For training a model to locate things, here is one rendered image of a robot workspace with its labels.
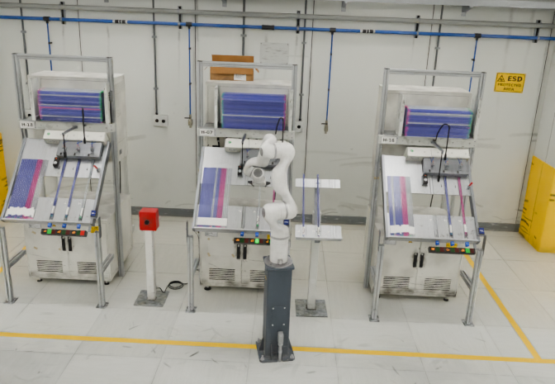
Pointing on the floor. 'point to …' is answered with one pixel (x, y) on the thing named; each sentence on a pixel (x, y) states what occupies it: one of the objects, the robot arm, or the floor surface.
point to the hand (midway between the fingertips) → (259, 185)
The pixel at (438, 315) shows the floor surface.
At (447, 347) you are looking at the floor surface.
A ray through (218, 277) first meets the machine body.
